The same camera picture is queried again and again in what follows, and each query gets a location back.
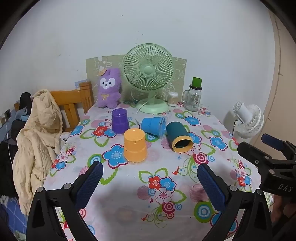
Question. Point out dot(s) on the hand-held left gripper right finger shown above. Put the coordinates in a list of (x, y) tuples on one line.
[(213, 188)]

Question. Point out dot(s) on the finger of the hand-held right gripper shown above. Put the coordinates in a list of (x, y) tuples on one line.
[(254, 153), (272, 141)]

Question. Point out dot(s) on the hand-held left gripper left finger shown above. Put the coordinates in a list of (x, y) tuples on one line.
[(89, 184)]

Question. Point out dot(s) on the orange cup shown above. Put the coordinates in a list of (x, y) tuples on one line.
[(135, 148)]

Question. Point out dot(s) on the teal cup with yellow rim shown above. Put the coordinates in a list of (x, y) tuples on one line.
[(177, 133)]

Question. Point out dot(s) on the purple cup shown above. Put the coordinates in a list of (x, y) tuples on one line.
[(120, 122)]

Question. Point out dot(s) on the blue cup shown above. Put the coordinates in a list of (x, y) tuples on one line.
[(152, 126)]

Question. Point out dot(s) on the person's right hand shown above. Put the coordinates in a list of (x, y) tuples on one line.
[(281, 210)]

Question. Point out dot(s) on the white fan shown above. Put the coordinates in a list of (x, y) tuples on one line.
[(248, 120)]

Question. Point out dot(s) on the floral tablecloth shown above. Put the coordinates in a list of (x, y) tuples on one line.
[(129, 185)]

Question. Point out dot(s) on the beige door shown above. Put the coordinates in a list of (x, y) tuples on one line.
[(281, 81)]

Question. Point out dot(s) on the beige padded jacket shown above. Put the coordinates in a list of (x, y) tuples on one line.
[(37, 143)]

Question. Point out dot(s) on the black clothing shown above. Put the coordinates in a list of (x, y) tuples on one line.
[(9, 176)]

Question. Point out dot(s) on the glass jar with green lid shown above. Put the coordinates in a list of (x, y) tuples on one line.
[(192, 100)]

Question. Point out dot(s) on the blue checkered cloth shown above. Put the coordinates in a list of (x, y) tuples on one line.
[(12, 213)]

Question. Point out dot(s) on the wooden chair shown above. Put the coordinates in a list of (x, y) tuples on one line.
[(69, 104), (87, 95)]

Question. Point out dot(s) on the purple plush toy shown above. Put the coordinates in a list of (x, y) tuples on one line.
[(108, 92)]

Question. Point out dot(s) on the clear cotton swab container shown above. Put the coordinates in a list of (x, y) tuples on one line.
[(172, 99)]

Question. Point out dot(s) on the green patterned board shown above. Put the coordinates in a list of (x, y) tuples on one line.
[(94, 67)]

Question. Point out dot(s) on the green table fan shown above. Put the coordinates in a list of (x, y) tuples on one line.
[(148, 69)]

